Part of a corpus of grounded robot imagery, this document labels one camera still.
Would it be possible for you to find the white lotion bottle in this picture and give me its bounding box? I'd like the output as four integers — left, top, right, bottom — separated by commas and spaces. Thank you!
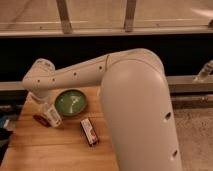
44, 104, 62, 128

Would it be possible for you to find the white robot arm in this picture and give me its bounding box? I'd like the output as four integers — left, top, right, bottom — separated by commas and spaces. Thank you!
22, 48, 183, 171

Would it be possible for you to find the dark clutter at left edge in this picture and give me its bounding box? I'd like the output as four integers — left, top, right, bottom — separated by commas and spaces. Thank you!
0, 108, 12, 164

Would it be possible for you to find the green ceramic bowl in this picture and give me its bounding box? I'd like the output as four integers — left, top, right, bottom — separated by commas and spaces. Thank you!
54, 89, 87, 117

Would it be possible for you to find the white object at right ledge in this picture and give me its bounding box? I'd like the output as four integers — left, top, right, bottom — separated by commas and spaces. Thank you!
194, 60, 213, 82

